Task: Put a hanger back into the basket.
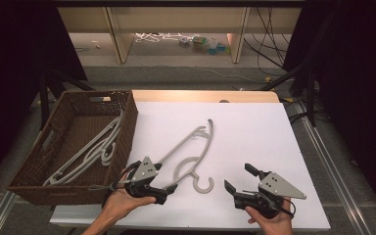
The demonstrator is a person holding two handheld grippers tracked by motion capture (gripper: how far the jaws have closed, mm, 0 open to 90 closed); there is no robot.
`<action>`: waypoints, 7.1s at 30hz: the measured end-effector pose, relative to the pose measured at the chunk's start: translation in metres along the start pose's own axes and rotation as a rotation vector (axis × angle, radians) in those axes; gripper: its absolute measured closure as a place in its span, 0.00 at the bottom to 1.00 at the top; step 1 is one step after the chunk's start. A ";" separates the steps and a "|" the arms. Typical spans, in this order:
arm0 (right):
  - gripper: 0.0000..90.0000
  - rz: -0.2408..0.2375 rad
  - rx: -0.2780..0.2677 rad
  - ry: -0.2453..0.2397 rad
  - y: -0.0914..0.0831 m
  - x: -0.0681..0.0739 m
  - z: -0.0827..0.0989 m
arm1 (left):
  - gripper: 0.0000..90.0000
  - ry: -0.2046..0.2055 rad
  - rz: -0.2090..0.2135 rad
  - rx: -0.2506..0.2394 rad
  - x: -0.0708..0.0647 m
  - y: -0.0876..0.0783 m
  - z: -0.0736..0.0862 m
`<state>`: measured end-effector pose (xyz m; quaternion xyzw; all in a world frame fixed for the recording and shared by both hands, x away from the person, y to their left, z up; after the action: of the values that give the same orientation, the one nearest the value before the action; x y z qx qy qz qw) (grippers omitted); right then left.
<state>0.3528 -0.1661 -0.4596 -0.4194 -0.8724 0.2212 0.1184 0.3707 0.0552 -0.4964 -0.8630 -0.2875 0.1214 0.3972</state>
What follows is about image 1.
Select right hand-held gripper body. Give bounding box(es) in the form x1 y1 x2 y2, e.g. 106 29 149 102
234 170 307 220

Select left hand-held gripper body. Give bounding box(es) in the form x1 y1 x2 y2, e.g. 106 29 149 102
124 156 169 206

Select grey plastic hanger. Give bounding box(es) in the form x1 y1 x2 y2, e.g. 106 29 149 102
42 110 125 188
45 112 125 188
158 118 215 196

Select brown wicker basket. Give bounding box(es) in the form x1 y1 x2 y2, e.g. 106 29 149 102
7 89 139 207

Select person's right hand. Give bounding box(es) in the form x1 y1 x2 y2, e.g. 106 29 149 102
245 198 295 235

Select person's left hand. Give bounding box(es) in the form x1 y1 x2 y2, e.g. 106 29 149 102
103 186 158 227

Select white board mat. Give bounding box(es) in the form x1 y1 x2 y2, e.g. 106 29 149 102
49 101 331 233

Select black stand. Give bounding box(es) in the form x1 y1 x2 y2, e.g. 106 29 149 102
38 68 96 130
259 0 341 127

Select pile of colourful toys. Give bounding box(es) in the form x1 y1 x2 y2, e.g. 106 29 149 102
177 33 232 56

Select wooden shelf unit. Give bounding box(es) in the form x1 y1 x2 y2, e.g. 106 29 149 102
55 6 303 65

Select black curtain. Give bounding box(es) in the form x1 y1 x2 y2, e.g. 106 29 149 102
283 0 376 226
0 0 88 197

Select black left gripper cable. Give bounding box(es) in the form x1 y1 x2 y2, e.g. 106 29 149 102
102 161 142 210

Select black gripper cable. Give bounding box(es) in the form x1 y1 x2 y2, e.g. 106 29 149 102
241 189 297 220
102 161 142 210

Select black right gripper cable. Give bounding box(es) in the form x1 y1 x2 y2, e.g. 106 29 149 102
241 189 297 220

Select grey thin cable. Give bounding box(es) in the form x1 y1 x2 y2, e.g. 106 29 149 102
88 183 133 193

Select white cable bundle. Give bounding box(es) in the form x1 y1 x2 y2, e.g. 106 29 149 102
134 31 194 44

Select black hanging cables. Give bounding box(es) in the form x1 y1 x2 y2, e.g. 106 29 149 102
243 7 296 77

